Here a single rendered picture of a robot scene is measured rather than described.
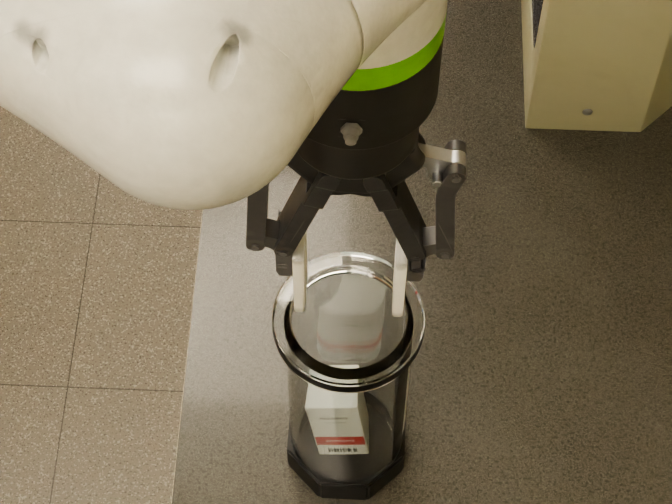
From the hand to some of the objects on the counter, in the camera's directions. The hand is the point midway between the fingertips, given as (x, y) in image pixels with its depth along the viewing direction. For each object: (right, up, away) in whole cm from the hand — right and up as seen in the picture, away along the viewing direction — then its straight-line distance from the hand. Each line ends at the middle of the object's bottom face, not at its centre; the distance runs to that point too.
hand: (349, 274), depth 98 cm
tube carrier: (0, -14, +23) cm, 27 cm away
